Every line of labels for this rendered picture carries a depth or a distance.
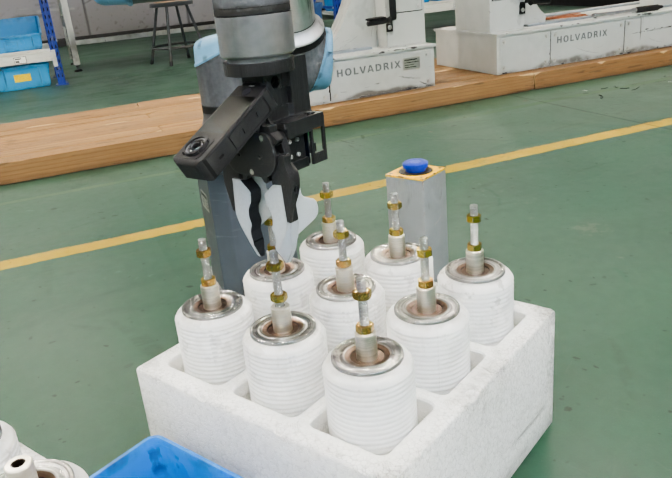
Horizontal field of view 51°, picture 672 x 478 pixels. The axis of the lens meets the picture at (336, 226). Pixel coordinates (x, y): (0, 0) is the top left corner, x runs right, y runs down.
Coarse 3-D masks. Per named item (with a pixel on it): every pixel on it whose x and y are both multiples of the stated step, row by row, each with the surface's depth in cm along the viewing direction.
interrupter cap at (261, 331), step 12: (300, 312) 82; (252, 324) 80; (264, 324) 80; (300, 324) 79; (312, 324) 79; (252, 336) 77; (264, 336) 77; (276, 336) 77; (288, 336) 77; (300, 336) 76
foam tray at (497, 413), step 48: (528, 336) 87; (144, 384) 88; (192, 384) 83; (240, 384) 82; (480, 384) 78; (528, 384) 89; (192, 432) 84; (240, 432) 78; (288, 432) 73; (432, 432) 71; (480, 432) 79; (528, 432) 91
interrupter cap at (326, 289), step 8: (328, 280) 90; (368, 280) 89; (320, 288) 88; (328, 288) 88; (336, 288) 88; (320, 296) 86; (328, 296) 85; (336, 296) 85; (344, 296) 85; (352, 296) 85
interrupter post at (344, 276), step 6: (336, 270) 86; (342, 270) 86; (348, 270) 86; (336, 276) 87; (342, 276) 86; (348, 276) 86; (342, 282) 86; (348, 282) 86; (342, 288) 87; (348, 288) 86
